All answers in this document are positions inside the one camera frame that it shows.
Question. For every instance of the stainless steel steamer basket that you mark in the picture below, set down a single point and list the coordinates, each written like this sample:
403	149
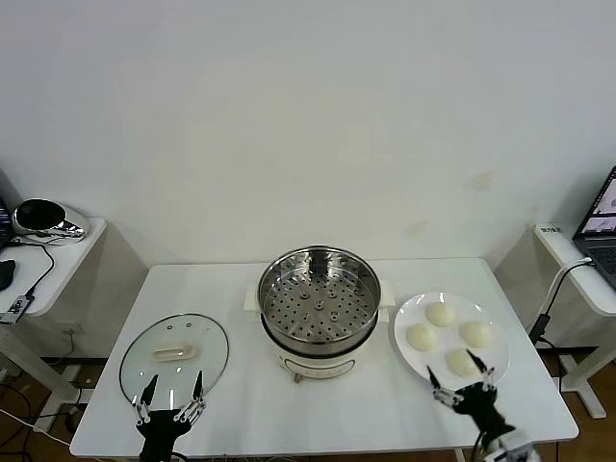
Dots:
317	310

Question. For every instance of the white side desk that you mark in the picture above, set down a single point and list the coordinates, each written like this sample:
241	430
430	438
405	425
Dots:
33	264
558	250

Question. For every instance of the white round plate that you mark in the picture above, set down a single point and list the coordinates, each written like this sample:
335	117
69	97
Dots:
409	313

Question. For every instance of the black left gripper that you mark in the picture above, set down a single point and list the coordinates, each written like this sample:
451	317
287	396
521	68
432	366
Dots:
161	426

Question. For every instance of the glass pot lid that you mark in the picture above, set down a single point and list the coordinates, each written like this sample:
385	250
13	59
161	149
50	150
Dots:
144	346

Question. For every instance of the grey open laptop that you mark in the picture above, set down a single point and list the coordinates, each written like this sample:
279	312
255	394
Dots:
599	240

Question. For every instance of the black computer mouse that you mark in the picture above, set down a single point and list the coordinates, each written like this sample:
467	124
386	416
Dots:
6	274

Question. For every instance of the white wall socket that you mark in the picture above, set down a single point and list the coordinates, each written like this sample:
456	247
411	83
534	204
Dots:
73	330

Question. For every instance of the cream electric cooker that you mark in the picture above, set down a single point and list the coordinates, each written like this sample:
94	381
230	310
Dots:
317	368

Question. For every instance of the small printed desk label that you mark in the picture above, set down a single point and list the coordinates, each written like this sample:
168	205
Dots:
551	229

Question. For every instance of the chrome and black headset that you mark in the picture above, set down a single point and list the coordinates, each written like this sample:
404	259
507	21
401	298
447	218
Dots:
43	219

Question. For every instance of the small grey adapter box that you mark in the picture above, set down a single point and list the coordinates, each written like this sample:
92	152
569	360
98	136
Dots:
17	305

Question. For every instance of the white steamed baozi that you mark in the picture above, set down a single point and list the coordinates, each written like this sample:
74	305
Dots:
476	333
422	337
458	363
440	315

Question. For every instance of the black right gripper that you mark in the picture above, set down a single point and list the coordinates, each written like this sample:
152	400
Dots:
481	406

